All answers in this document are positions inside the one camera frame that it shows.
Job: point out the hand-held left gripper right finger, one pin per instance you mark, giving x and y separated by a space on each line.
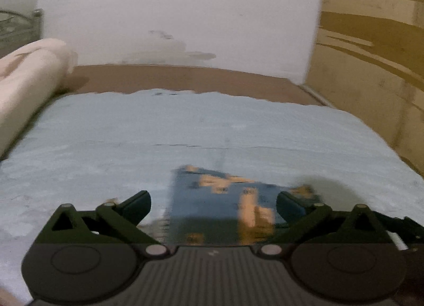
287 205

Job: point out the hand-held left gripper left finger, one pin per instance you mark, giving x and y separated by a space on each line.
140 205

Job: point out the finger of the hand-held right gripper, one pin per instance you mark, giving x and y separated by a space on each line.
394 225

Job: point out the blue pants with orange cars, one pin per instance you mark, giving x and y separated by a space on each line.
218 210

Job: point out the light blue quilt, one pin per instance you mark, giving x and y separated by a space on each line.
165 133

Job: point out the brown wooden bed base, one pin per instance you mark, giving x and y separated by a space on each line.
185 77

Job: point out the cream rolled duvet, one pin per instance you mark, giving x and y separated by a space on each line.
29 74

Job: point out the plywood wall panel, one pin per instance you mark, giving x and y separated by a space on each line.
371 61

